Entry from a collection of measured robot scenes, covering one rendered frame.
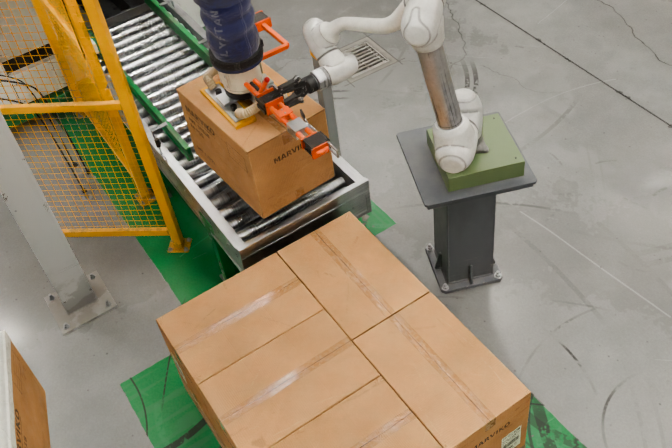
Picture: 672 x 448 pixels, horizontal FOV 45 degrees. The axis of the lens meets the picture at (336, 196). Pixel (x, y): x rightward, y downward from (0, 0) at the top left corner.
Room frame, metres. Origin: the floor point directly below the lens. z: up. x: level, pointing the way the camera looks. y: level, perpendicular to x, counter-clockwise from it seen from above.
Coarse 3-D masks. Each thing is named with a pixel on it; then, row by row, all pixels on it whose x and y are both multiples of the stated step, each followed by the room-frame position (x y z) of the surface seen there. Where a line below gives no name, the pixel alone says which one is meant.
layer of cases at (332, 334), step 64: (320, 256) 2.35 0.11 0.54; (384, 256) 2.29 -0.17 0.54; (192, 320) 2.10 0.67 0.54; (256, 320) 2.05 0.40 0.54; (320, 320) 2.00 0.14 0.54; (384, 320) 1.96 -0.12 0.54; (448, 320) 1.91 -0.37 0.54; (192, 384) 1.89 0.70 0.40; (256, 384) 1.75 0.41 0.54; (320, 384) 1.70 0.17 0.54; (384, 384) 1.66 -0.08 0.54; (448, 384) 1.62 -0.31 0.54; (512, 384) 1.58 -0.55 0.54
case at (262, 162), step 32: (192, 96) 2.93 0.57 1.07; (192, 128) 2.96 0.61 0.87; (224, 128) 2.67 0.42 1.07; (256, 128) 2.64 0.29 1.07; (320, 128) 2.69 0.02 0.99; (224, 160) 2.72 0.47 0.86; (256, 160) 2.51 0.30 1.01; (288, 160) 2.59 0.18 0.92; (320, 160) 2.67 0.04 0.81; (256, 192) 2.50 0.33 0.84; (288, 192) 2.57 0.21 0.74
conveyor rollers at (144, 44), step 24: (120, 24) 4.51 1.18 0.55; (144, 24) 4.48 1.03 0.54; (120, 48) 4.29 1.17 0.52; (144, 48) 4.20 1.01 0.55; (168, 48) 4.16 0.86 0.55; (144, 72) 3.98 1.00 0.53; (168, 72) 3.95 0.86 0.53; (192, 72) 3.92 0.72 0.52; (168, 96) 3.68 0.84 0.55; (144, 120) 3.50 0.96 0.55; (168, 120) 3.47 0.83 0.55; (168, 144) 3.27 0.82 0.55; (192, 144) 3.24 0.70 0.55; (192, 168) 3.05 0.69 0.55; (216, 192) 2.88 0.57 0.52; (312, 192) 2.75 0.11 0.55; (240, 216) 2.66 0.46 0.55; (288, 216) 2.65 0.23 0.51
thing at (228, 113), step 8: (208, 88) 2.94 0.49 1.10; (216, 88) 2.93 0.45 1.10; (208, 96) 2.89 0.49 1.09; (216, 104) 2.82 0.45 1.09; (232, 104) 2.76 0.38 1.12; (240, 104) 2.80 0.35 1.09; (224, 112) 2.76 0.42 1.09; (232, 112) 2.74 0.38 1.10; (232, 120) 2.69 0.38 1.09; (240, 120) 2.69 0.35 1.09; (248, 120) 2.68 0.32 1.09
